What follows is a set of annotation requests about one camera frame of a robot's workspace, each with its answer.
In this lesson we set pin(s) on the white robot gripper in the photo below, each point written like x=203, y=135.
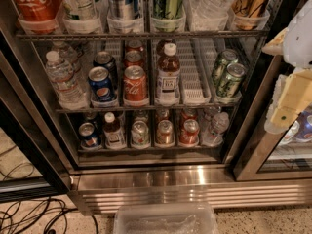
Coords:
x=299, y=44

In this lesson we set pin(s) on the red coke can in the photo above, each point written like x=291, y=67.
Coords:
x=135, y=85
x=134, y=45
x=133, y=58

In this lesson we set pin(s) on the front green can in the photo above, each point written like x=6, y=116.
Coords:
x=231, y=80

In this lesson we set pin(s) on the rear green can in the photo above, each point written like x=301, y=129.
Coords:
x=224, y=58

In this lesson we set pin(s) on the top shelf orange bottle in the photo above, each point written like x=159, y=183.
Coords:
x=249, y=8

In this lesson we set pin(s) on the bottom shelf water bottle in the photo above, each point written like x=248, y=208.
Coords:
x=213, y=134

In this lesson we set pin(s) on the right glass fridge door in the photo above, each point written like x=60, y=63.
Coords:
x=261, y=157

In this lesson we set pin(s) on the empty white shelf tray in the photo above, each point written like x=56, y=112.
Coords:
x=193, y=82

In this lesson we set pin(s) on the bottom shelf red can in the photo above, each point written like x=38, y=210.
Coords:
x=189, y=132

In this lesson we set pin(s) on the bottom shelf brown can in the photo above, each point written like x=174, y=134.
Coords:
x=165, y=133

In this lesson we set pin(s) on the top shelf green bottle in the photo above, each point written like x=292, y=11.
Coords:
x=167, y=9

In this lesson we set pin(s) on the bottom shelf silver green can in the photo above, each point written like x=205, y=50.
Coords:
x=140, y=133

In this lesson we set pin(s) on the top shelf blue silver can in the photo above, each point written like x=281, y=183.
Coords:
x=124, y=9

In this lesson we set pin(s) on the rear blue pepsi can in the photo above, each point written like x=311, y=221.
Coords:
x=106, y=60

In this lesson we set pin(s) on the blue pepsi can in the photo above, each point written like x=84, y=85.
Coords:
x=101, y=84
x=106, y=60

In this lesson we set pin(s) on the bottom shelf tea bottle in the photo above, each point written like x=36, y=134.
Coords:
x=112, y=129

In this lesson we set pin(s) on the front blue pepsi can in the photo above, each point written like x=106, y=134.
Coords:
x=101, y=84

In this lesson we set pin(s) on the bottom shelf pepsi can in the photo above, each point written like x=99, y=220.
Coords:
x=88, y=133

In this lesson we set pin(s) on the top shelf sprite bottle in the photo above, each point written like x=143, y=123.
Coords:
x=80, y=9

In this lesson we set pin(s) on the front brown tea bottle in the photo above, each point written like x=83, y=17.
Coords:
x=168, y=73

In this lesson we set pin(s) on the brown tea bottle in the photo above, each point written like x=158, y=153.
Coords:
x=161, y=46
x=168, y=73

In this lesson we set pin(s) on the rear brown tea bottle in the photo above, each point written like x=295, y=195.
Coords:
x=161, y=46

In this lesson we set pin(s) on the clear plastic bin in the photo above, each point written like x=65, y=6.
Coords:
x=172, y=218

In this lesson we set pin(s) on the front clear water bottle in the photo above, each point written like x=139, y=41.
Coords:
x=64, y=80

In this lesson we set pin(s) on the clear water bottle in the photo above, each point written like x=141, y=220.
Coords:
x=64, y=80
x=67, y=52

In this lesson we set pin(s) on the rear clear water bottle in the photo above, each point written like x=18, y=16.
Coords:
x=67, y=52

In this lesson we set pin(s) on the large coca-cola bottle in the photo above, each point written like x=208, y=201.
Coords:
x=38, y=16

